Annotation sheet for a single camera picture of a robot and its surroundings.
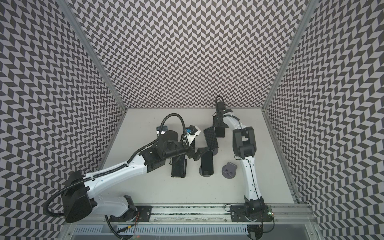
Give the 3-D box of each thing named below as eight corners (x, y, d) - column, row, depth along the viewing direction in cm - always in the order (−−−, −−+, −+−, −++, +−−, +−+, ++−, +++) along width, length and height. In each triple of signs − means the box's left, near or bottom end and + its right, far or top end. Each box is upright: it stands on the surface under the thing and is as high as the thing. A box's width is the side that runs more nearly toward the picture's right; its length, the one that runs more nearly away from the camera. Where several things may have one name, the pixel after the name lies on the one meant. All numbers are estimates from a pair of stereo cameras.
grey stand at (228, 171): (222, 179, 86) (224, 173, 79) (221, 168, 90) (223, 162, 83) (234, 179, 86) (238, 173, 79) (233, 168, 90) (236, 162, 83)
